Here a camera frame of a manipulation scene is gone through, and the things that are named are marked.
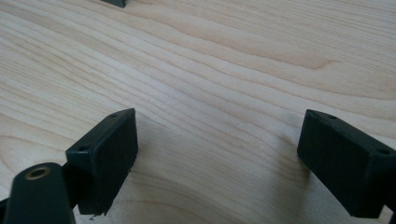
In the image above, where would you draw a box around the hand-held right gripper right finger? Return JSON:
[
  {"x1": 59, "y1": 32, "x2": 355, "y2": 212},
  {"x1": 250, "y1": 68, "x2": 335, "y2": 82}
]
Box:
[{"x1": 296, "y1": 108, "x2": 396, "y2": 219}]

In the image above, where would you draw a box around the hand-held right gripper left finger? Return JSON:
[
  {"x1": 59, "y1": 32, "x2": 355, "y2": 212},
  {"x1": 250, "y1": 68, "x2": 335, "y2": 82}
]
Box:
[{"x1": 64, "y1": 107, "x2": 139, "y2": 217}]

